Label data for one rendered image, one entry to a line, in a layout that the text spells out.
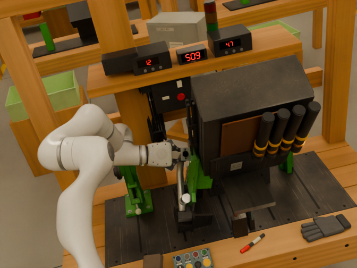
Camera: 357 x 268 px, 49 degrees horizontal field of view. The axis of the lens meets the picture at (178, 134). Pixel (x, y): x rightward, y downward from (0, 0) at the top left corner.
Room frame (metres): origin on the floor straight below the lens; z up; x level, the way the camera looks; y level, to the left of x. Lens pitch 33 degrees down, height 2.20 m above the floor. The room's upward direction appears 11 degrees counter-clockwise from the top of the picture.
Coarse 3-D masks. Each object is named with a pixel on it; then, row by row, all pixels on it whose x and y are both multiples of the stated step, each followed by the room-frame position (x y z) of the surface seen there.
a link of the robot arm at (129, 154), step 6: (126, 144) 1.33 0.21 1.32; (132, 144) 1.34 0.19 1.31; (120, 150) 1.30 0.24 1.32; (126, 150) 1.30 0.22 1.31; (132, 150) 1.31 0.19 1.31; (138, 150) 1.31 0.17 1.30; (120, 156) 1.29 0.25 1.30; (126, 156) 1.29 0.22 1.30; (132, 156) 1.29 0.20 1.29; (138, 156) 1.29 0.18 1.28; (114, 162) 1.28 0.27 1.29; (120, 162) 1.28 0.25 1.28; (126, 162) 1.28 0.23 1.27; (132, 162) 1.28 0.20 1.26; (138, 162) 1.29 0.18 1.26
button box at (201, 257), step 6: (192, 252) 1.04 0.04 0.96; (198, 252) 1.04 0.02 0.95; (174, 258) 1.03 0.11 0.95; (192, 258) 1.02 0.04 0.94; (198, 258) 1.02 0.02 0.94; (204, 258) 1.01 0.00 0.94; (210, 258) 1.01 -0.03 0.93; (174, 264) 1.01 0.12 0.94; (180, 264) 1.01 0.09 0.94; (186, 264) 1.00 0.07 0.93; (192, 264) 1.00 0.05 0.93; (210, 264) 0.99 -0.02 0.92
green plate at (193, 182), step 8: (192, 160) 1.27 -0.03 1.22; (192, 168) 1.25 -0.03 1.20; (200, 168) 1.22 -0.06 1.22; (192, 176) 1.24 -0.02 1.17; (200, 176) 1.22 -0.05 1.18; (208, 176) 1.22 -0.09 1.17; (192, 184) 1.22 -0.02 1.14; (200, 184) 1.22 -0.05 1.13; (208, 184) 1.22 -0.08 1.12; (192, 192) 1.21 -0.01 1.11
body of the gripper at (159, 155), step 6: (150, 144) 1.34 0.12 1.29; (156, 144) 1.34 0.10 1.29; (162, 144) 1.34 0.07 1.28; (168, 144) 1.34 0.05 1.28; (150, 150) 1.32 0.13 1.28; (156, 150) 1.32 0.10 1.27; (162, 150) 1.32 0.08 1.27; (168, 150) 1.32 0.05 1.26; (150, 156) 1.30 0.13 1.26; (156, 156) 1.30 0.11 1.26; (162, 156) 1.30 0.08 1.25; (168, 156) 1.30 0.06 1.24; (150, 162) 1.29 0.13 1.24; (156, 162) 1.29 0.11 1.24; (162, 162) 1.29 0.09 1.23; (168, 162) 1.29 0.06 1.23
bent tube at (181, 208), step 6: (186, 150) 1.33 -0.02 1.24; (180, 156) 1.35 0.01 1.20; (186, 156) 1.34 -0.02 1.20; (180, 162) 1.37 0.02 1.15; (180, 168) 1.37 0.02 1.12; (180, 174) 1.36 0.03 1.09; (180, 180) 1.34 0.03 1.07; (180, 186) 1.32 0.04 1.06; (180, 192) 1.30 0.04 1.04; (180, 204) 1.26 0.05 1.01; (180, 210) 1.24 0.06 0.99
